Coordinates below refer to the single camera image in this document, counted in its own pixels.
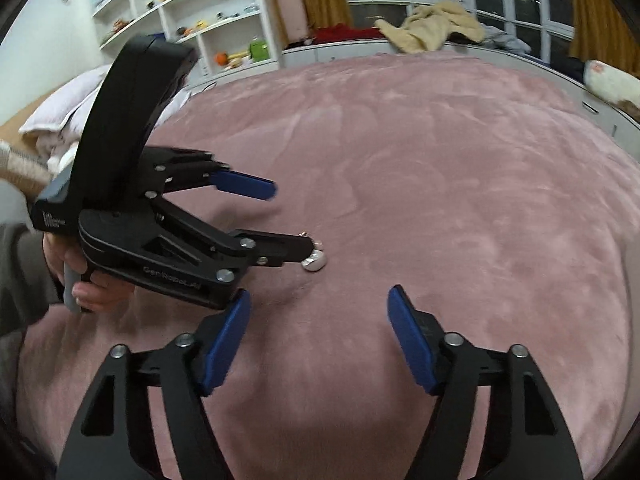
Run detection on white flower pillow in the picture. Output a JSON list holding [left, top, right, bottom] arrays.
[[584, 59, 640, 111]]

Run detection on beige plaid cushion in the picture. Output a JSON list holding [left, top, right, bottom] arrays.
[[0, 140, 51, 191]]

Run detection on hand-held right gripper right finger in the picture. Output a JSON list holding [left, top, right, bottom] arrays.
[[387, 285, 586, 480]]

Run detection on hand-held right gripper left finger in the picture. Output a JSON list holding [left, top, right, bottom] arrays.
[[55, 289, 252, 480]]

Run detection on grey-blue clothes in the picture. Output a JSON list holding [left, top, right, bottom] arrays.
[[482, 27, 533, 56]]

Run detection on white quilt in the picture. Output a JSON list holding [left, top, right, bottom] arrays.
[[19, 62, 193, 161]]

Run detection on pink plush blanket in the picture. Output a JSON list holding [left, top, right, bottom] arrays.
[[15, 55, 640, 480]]

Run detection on person's left hand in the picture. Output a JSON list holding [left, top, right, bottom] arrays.
[[42, 232, 135, 313]]

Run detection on silver charm bracelet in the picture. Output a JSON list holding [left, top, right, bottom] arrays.
[[299, 232, 330, 273]]

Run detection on red cloth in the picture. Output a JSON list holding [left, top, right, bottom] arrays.
[[310, 24, 383, 46]]

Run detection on white bookshelf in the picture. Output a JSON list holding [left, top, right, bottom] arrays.
[[87, 0, 283, 78]]

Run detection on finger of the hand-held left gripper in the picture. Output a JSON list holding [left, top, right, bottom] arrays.
[[144, 148, 278, 202], [145, 199, 321, 281]]

